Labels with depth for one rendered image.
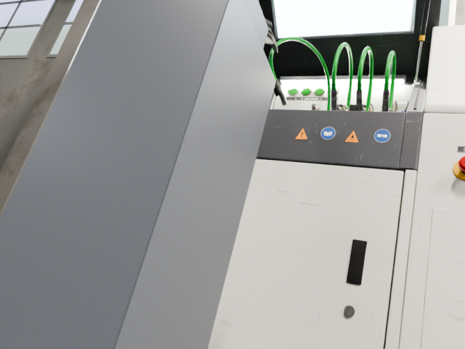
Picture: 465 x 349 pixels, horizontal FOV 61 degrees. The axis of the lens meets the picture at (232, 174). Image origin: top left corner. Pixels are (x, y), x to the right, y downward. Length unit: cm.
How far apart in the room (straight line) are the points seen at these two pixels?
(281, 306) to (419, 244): 34
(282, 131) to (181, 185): 68
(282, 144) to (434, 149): 38
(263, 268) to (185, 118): 59
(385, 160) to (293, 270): 35
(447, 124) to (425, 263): 34
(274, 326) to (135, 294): 58
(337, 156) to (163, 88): 63
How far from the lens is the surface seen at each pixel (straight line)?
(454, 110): 112
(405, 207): 100
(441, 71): 156
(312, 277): 98
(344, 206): 101
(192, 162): 51
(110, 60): 63
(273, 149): 111
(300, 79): 188
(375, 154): 106
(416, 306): 95
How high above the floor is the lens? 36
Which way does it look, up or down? 19 degrees up
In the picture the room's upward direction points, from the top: 15 degrees clockwise
